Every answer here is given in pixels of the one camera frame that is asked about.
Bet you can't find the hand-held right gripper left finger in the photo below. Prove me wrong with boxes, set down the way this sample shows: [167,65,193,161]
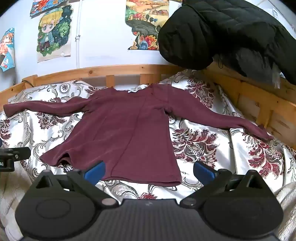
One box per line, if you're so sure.
[31,161,118,208]

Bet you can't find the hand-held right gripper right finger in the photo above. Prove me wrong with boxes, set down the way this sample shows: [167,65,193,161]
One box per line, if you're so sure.
[180,161,269,208]

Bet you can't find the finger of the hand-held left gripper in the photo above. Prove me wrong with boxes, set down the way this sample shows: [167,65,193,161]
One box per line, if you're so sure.
[0,146,31,161]

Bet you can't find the maroon long-sleeved shirt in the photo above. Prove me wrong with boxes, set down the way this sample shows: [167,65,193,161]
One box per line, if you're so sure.
[3,84,274,186]

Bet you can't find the white floral satin bedspread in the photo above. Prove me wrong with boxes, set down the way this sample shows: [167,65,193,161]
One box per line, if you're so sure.
[0,69,296,200]

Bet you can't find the orange-haired cartoon figure poster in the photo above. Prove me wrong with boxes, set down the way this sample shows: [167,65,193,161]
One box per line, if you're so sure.
[0,28,16,72]

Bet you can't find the blond cartoon figure poster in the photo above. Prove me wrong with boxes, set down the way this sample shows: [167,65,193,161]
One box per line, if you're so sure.
[36,4,74,63]

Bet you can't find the black puffer jacket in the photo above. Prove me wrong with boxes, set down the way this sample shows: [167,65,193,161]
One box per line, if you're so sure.
[158,0,296,90]

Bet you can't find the red and orange cartoon poster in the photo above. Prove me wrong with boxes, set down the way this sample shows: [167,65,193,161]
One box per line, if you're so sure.
[30,0,73,17]

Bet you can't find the colourful landscape poster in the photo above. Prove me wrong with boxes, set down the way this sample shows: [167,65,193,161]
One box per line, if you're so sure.
[125,0,177,51]

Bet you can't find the black cable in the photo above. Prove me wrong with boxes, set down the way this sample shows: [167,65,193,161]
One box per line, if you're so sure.
[21,79,36,89]

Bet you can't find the wooden bed frame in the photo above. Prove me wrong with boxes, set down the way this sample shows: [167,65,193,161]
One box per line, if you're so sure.
[0,64,296,149]

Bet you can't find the white wall pipe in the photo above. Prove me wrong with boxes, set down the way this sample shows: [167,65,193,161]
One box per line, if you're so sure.
[75,0,82,69]

